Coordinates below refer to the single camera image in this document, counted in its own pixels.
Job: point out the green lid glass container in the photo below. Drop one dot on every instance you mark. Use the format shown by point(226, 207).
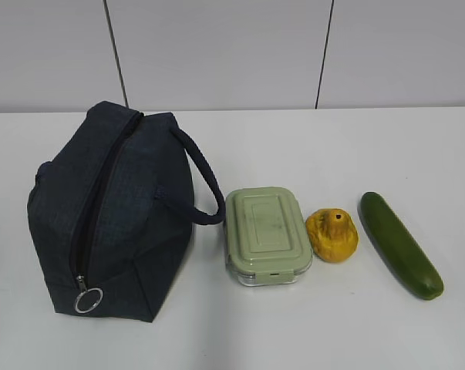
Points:
point(267, 242)

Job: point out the yellow toy fruit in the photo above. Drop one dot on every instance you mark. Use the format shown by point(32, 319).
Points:
point(333, 235)

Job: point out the dark blue lunch bag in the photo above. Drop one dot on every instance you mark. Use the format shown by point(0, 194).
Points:
point(111, 215)

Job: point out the green cucumber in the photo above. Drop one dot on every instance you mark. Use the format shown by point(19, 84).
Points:
point(400, 252)

